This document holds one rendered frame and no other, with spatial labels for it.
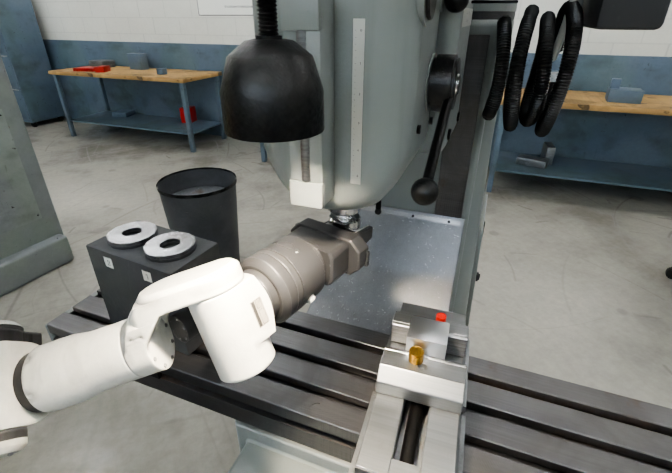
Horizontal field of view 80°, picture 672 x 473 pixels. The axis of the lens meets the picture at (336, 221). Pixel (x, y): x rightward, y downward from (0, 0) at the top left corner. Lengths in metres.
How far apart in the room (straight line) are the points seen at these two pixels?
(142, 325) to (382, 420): 0.35
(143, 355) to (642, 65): 4.72
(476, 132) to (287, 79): 0.67
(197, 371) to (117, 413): 1.35
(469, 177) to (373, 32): 0.56
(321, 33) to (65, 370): 0.41
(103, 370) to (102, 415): 1.68
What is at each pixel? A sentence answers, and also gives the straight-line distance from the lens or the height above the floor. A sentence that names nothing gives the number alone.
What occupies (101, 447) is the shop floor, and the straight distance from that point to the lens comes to 2.06.
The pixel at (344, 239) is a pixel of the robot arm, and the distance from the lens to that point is 0.54.
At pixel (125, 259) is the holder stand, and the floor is 1.15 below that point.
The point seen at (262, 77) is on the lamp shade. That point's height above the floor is 1.50.
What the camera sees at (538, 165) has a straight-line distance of 4.32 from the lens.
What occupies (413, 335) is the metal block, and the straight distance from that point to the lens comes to 0.65.
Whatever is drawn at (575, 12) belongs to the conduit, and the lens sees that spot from 0.72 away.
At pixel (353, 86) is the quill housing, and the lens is 0.44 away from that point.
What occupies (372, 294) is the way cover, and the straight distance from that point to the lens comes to 0.98.
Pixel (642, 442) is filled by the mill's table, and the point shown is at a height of 0.96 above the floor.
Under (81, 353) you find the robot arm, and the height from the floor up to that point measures 1.23.
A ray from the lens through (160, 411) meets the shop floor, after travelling 2.08.
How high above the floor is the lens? 1.53
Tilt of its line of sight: 27 degrees down
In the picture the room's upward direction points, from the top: straight up
